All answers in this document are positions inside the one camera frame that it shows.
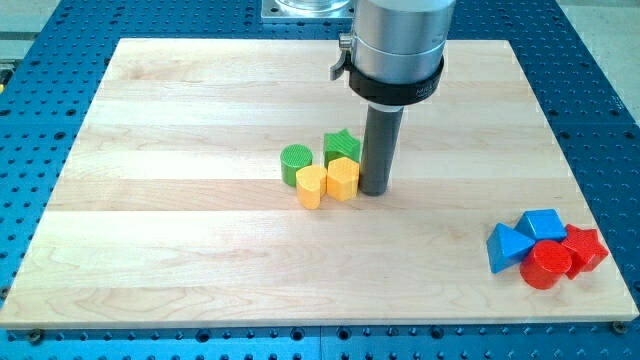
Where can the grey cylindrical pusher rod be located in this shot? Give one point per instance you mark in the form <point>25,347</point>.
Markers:
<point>378,148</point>

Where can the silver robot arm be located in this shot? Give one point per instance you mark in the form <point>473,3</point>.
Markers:
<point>394,54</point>

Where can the green star block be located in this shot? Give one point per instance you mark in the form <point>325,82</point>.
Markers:
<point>341,144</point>

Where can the blue cube block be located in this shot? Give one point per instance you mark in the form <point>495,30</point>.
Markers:
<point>541,224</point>

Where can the red star block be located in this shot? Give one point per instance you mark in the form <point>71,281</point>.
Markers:
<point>586,250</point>

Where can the yellow hexagon block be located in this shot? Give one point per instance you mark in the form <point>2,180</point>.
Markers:
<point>342,178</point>

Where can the yellow heart block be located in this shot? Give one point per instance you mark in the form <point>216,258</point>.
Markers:
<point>311,185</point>

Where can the green cylinder block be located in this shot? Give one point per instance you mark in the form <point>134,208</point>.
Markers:
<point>293,158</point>

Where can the blue triangle block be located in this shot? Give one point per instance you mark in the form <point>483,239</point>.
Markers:
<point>507,247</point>

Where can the light wooden board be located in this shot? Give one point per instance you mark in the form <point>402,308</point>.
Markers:
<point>171,212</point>

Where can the red cylinder block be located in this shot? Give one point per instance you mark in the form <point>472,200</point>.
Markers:
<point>545,264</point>

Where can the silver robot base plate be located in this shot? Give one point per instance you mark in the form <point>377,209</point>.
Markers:
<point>284,10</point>

